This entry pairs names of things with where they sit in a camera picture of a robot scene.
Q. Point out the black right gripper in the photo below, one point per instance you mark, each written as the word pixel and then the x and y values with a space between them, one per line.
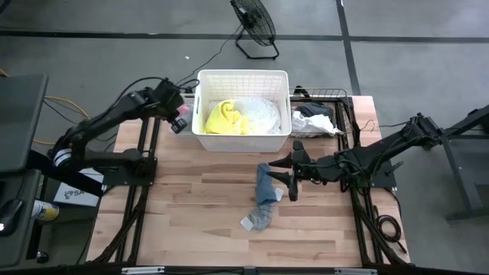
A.
pixel 321 172

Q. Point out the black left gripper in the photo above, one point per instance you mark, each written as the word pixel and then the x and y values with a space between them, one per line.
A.
pixel 168 95

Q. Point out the pink and grey knit beanie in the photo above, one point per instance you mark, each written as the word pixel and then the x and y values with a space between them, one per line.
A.
pixel 183 110

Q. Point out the white paper tag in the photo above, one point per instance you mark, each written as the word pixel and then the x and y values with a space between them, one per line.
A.
pixel 279 194
pixel 247 224

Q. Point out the white thin cloth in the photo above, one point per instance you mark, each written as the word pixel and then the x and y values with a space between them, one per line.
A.
pixel 313 124

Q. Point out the white knitted lace cloth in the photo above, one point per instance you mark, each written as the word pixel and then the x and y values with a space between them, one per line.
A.
pixel 263 114

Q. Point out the yellow cloth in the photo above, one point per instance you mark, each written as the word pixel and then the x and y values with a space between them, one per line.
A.
pixel 225 118

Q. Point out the grey briefs with black waistband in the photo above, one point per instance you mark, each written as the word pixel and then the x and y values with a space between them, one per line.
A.
pixel 315 110

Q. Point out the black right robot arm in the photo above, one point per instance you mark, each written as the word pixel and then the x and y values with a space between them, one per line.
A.
pixel 386 153

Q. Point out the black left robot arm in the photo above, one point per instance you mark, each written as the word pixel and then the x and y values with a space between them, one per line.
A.
pixel 107 118

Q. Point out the small white plastic bin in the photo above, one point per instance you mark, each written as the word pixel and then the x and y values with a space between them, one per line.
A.
pixel 190 128

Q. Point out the cream perforated plastic laundry basket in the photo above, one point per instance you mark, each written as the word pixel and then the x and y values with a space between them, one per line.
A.
pixel 244 145

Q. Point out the black floor fan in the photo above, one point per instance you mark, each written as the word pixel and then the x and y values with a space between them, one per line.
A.
pixel 254 19

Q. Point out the white printed cardboard box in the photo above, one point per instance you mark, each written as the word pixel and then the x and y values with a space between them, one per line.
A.
pixel 76 195

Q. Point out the black monitor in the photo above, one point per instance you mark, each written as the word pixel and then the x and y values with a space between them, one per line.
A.
pixel 19 122

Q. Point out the yellow and white can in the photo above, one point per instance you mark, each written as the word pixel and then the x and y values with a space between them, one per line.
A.
pixel 46 211

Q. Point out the black metal stand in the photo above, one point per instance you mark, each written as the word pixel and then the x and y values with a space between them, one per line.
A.
pixel 458 172

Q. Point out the black computer mouse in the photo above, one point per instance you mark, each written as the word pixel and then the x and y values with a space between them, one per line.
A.
pixel 9 214

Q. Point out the small black round object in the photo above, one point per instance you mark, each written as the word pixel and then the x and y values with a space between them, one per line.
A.
pixel 42 257

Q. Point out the black desk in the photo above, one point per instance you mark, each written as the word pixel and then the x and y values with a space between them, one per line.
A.
pixel 23 244

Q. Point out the black metal rig frame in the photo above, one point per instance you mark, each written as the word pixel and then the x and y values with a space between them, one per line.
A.
pixel 344 114

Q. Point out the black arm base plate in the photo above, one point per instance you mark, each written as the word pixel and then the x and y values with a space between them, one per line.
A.
pixel 126 177
pixel 386 177

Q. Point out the silver metal bracket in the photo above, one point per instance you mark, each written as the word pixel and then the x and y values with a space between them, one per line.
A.
pixel 355 271
pixel 143 270

